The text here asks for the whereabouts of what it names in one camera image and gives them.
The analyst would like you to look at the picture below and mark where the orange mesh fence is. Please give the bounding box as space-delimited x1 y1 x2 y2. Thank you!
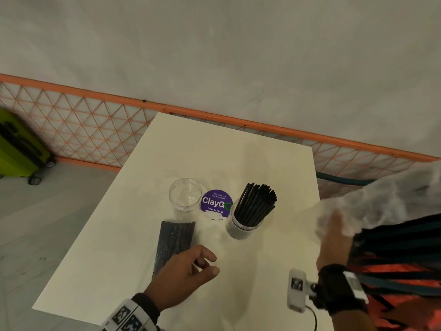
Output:
0 73 441 200

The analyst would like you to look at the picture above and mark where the black right camera cable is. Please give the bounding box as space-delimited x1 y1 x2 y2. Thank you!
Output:
305 305 317 331

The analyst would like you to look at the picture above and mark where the wristband with marker tags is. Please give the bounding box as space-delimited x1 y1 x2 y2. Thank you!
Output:
100 292 161 331
317 263 369 316

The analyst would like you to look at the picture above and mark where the stack of teal chairs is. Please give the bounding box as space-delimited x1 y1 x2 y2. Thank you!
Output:
316 171 441 297

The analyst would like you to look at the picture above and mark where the round purple sticker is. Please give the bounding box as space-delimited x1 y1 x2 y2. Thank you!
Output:
201 189 234 217

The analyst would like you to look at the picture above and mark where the person's left hand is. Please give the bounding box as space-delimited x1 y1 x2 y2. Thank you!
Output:
144 244 220 313

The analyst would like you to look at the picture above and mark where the lime green suitcase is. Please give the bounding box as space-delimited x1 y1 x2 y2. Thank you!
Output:
0 107 57 186

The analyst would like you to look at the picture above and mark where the person's right hand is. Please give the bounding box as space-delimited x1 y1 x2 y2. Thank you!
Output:
316 210 356 273

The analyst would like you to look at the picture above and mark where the right wristband with marker tags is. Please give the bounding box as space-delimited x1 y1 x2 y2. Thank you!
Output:
317 263 369 316

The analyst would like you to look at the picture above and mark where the left wristband with marker tags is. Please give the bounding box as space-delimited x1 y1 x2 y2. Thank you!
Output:
100 292 161 331

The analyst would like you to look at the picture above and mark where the clear plastic cup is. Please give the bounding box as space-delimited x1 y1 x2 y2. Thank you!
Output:
169 178 203 221
226 210 266 240

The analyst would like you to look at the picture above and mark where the orange bag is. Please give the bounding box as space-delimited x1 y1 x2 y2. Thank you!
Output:
355 262 441 331

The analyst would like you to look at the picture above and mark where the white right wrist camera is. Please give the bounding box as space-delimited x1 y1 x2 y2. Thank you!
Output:
287 268 317 313

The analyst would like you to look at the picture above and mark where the person's right forearm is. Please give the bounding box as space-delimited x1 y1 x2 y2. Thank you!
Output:
330 306 376 331

